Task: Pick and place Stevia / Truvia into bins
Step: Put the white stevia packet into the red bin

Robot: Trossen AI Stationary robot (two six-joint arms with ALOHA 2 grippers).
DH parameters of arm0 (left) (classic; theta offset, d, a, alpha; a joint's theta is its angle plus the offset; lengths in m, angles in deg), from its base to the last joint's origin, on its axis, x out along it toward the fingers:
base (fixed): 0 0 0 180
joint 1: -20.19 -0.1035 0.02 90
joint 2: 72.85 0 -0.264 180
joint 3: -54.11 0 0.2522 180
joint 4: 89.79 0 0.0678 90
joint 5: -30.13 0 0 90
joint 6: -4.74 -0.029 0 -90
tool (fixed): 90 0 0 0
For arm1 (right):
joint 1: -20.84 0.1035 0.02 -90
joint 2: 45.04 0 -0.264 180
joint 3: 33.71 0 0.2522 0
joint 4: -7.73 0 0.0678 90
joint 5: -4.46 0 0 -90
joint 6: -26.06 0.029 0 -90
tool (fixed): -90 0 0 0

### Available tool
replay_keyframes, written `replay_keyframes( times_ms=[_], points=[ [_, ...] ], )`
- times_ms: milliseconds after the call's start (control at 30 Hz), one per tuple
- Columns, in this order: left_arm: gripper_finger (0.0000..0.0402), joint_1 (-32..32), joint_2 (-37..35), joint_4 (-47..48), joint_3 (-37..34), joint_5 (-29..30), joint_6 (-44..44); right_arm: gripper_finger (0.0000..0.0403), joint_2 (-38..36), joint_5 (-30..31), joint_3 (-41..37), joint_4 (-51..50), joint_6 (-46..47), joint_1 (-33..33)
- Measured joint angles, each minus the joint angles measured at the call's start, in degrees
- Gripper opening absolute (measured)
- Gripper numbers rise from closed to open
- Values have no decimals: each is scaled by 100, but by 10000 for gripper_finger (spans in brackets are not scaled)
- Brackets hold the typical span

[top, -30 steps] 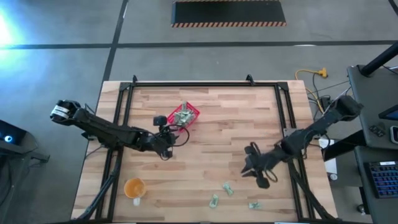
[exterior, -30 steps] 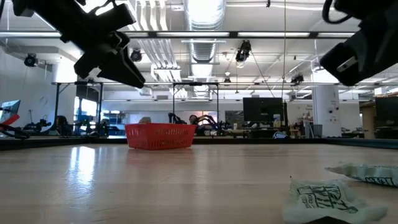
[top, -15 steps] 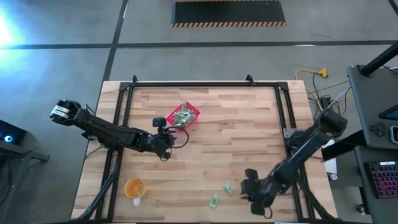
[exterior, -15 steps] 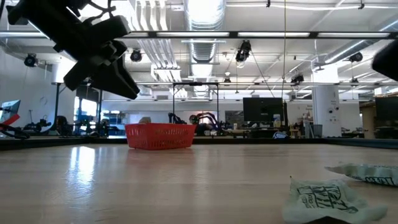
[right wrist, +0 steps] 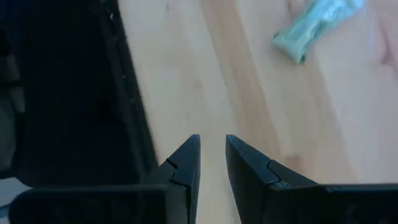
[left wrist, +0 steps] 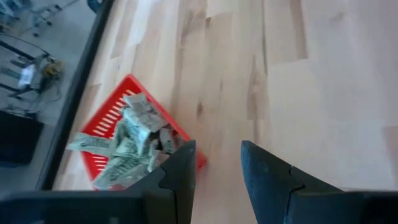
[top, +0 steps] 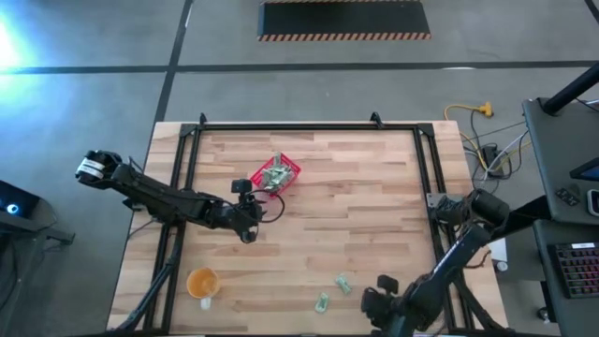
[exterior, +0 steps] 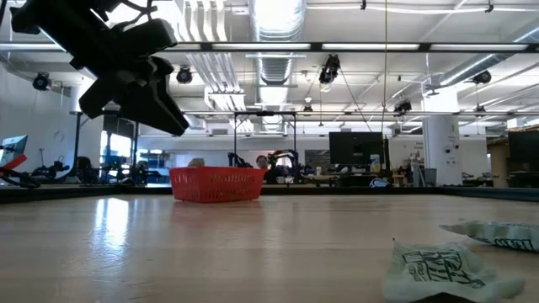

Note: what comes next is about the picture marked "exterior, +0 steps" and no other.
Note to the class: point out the silver ventilation duct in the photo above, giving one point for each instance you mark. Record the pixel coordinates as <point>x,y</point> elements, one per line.
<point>275,63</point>

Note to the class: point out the grey trash bin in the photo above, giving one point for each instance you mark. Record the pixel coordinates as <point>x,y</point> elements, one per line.
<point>430,177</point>

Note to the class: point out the green stevia sweetener packet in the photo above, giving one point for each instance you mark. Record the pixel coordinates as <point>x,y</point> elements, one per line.
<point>196,163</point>
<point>501,235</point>
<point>438,269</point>

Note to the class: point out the red plastic slotted basket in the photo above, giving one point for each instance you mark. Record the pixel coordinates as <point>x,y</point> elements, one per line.
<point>217,185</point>

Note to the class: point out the black hanging spotlight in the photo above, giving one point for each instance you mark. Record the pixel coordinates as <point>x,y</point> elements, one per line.
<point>184,75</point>
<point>329,69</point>
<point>482,77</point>
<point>41,81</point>
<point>403,106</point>

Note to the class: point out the person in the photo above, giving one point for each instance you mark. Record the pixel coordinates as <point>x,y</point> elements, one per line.
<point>262,162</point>

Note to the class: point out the grey-blue monitor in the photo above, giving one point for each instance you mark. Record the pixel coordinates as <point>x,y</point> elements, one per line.
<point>12,145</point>

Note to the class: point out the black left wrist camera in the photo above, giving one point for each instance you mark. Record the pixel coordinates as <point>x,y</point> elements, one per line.
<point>145,38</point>

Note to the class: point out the black gantry frame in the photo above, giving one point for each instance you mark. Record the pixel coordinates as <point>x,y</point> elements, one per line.
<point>265,113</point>

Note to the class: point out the black upright pole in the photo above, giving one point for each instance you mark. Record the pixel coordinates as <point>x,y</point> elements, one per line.
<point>77,143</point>

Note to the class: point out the black monitor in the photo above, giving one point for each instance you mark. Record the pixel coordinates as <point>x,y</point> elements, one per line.
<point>355,147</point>

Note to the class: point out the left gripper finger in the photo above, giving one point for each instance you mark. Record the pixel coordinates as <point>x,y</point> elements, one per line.
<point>160,69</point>
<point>143,107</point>

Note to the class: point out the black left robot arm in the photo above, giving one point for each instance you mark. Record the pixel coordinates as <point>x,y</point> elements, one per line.
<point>50,25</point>

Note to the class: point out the black overhead beam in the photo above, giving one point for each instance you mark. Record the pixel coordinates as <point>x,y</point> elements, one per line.
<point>316,46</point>

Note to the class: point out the white column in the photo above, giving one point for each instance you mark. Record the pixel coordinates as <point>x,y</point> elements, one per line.
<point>440,143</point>

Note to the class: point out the large dark screen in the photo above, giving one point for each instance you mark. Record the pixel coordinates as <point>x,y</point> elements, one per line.
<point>524,155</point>

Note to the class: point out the wooden cabinet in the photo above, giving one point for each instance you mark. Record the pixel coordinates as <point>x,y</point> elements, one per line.
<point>499,164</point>

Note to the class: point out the black aluminium table frame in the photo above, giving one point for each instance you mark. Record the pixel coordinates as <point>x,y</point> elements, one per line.
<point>84,193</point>

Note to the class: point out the black background robot arm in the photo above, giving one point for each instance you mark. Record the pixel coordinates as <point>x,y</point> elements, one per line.
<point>236,161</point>
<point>284,157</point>

